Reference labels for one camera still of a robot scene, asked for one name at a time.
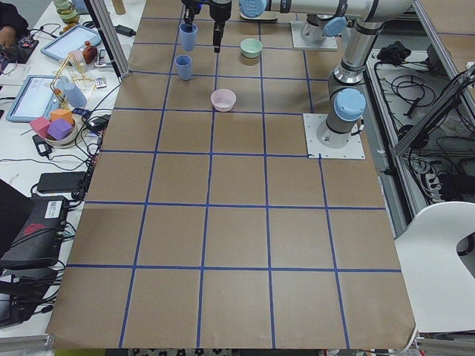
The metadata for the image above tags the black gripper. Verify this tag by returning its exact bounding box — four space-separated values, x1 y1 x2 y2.
181 0 209 29
209 0 232 53

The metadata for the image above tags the blue cup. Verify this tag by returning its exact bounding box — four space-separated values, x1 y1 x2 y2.
179 23 198 52
174 54 192 81

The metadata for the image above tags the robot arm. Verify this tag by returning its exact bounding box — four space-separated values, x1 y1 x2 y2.
239 1 412 149
182 1 348 47

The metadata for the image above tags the mint green bowl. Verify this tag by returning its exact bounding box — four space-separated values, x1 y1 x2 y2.
240 38 263 59

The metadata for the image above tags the black power adapter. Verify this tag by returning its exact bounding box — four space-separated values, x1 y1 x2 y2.
114 24 136 37

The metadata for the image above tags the pink bowl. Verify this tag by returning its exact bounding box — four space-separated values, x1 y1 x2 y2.
210 88 237 112

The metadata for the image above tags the brown glass bottle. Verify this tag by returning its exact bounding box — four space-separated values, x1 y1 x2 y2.
82 41 98 65

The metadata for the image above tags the far blue-framed tablet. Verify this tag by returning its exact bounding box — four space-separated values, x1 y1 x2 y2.
40 24 102 60

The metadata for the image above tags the blue-framed tablet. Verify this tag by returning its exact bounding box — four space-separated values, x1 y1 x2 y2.
40 24 102 60
6 75 61 122

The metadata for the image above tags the orange foam cube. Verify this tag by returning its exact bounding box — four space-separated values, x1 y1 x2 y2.
50 108 74 125

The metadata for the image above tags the purple foam cube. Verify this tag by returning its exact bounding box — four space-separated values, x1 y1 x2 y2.
47 118 73 140

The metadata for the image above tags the beige bowl of blocks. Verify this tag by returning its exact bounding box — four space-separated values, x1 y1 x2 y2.
45 120 79 148

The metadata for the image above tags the near blue-framed tablet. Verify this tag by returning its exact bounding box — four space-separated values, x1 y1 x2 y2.
6 75 61 122

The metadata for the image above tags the pink foam cube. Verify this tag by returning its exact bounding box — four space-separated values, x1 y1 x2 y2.
29 116 50 139

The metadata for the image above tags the black phone on desk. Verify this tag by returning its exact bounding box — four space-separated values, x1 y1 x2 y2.
36 171 85 194

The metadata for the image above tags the black electronics box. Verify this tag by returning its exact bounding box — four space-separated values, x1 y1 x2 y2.
1 195 68 270

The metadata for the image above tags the white chair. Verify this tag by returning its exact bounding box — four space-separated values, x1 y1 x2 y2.
396 202 474 333

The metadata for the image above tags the second arm base plate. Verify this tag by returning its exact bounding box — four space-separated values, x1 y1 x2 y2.
291 21 338 51

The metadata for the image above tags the aluminium frame post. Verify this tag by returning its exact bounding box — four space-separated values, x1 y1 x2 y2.
85 0 130 78

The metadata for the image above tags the yellow wire stand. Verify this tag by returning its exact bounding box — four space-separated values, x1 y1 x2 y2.
50 52 95 109

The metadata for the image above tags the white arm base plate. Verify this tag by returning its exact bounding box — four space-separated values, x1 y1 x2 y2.
303 113 365 159

